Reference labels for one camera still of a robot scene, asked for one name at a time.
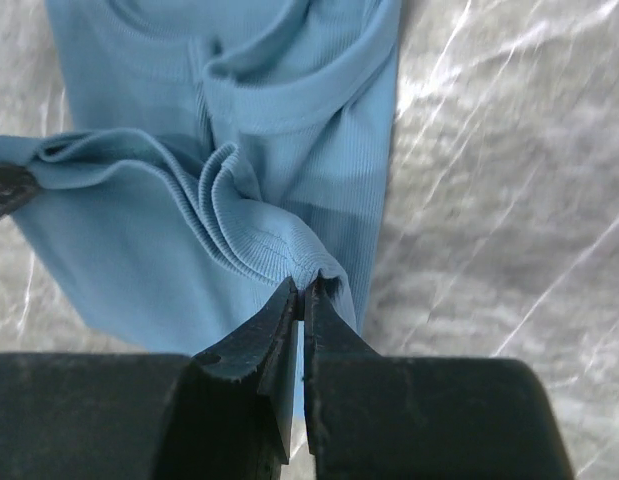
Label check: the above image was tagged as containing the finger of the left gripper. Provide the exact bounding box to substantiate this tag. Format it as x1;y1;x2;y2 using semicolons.
0;165;41;219

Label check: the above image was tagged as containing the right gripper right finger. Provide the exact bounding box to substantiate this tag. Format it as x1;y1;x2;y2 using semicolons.
304;279;574;479

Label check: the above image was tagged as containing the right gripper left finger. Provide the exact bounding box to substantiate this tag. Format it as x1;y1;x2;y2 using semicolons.
0;279;298;479

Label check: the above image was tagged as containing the blue tank top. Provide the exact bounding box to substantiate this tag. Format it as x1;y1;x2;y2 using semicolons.
0;0;405;416

